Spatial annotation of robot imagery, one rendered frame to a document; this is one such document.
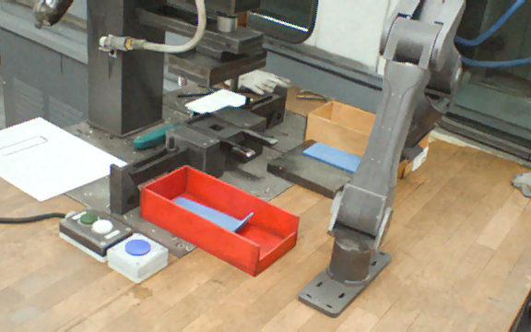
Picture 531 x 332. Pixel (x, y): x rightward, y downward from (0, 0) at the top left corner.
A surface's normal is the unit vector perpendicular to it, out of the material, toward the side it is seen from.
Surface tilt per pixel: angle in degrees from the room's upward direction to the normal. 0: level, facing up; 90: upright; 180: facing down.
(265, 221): 90
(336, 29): 90
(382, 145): 70
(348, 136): 90
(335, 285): 0
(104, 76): 90
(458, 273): 0
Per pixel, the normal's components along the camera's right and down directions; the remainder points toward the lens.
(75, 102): -0.62, 0.30
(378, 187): -0.41, 0.04
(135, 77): 0.81, 0.34
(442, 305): 0.11, -0.88
